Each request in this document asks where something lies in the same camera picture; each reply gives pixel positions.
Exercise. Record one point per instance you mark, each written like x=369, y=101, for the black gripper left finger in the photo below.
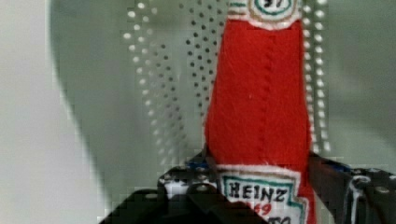
x=185, y=194

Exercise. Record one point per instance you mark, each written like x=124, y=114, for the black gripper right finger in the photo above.
x=353, y=195

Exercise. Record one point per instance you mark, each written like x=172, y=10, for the red plush ketchup bottle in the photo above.
x=257, y=129

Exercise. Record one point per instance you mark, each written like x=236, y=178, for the green oval strainer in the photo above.
x=137, y=77

